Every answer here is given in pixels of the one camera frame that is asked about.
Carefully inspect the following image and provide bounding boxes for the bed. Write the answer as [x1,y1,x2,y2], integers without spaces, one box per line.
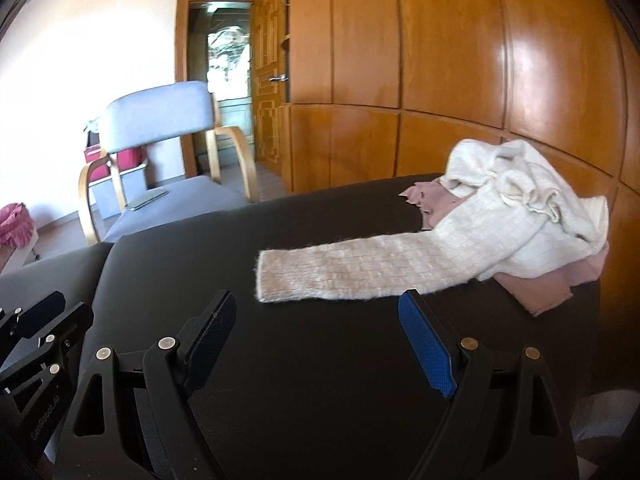
[0,244,44,277]

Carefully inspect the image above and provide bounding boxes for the off-white ribbed knit sweater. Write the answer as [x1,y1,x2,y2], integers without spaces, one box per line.
[434,138,611,283]

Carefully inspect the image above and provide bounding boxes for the blue-grey plastic bin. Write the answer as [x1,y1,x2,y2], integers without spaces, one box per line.
[87,160,151,221]

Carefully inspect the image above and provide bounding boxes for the grey armchair wooden arms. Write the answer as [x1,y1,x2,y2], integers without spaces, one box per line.
[77,80,261,247]

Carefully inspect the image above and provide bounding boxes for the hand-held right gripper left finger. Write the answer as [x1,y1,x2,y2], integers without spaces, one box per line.
[52,289,238,480]

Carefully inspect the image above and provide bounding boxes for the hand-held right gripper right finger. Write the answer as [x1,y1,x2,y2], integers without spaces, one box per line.
[398,289,581,480]

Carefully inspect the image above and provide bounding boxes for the crimson ruffled bedspread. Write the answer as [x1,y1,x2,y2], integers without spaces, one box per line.
[0,201,34,249]

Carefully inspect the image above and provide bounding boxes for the dark smartphone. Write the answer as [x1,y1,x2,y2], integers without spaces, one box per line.
[127,189,171,211]

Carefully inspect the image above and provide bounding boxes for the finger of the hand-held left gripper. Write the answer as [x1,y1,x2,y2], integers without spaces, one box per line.
[0,304,95,401]
[0,292,67,348]

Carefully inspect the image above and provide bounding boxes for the wooden door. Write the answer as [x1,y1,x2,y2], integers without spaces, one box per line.
[250,0,292,196]

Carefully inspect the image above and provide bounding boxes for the pink garment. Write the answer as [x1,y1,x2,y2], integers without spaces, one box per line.
[399,177,610,317]

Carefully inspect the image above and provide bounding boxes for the wooden wardrobe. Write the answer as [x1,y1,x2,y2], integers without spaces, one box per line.
[282,0,640,311]

